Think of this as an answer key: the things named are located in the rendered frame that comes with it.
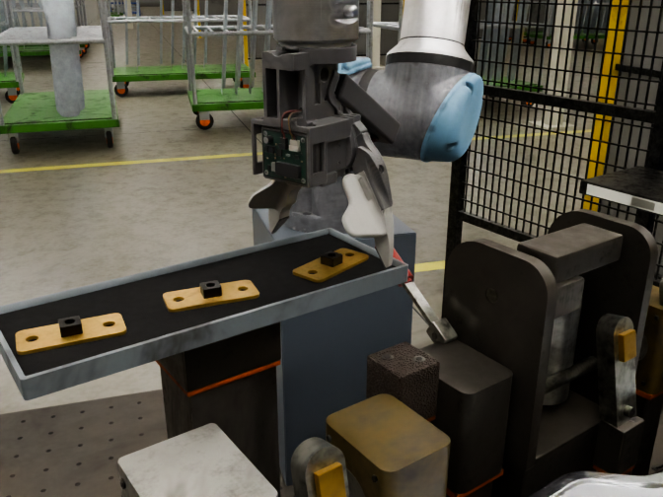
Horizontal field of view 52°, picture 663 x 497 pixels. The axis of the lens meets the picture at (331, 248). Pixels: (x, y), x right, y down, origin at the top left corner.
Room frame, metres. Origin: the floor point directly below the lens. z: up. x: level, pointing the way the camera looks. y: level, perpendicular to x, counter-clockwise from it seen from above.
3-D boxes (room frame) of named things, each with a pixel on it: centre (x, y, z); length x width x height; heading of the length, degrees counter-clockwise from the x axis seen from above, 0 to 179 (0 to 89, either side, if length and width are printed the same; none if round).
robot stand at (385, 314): (0.97, 0.00, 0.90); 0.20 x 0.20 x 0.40; 17
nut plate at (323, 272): (0.64, 0.00, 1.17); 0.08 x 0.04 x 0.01; 141
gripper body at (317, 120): (0.62, 0.02, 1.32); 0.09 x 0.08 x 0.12; 141
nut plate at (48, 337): (0.50, 0.21, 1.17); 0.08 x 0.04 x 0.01; 115
